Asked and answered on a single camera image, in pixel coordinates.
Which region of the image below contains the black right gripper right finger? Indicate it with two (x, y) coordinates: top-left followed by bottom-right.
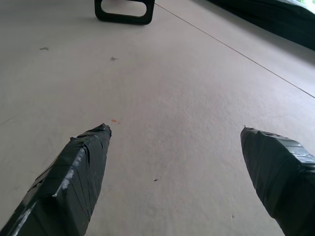
(240, 125), (315, 236)

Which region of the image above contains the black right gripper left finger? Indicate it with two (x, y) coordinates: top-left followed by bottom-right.
(0, 123), (113, 236)

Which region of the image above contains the black pen holder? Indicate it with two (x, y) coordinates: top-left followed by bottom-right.
(94, 0), (156, 26)

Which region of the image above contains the black cloth strip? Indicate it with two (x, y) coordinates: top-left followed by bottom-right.
(206, 0), (315, 52)

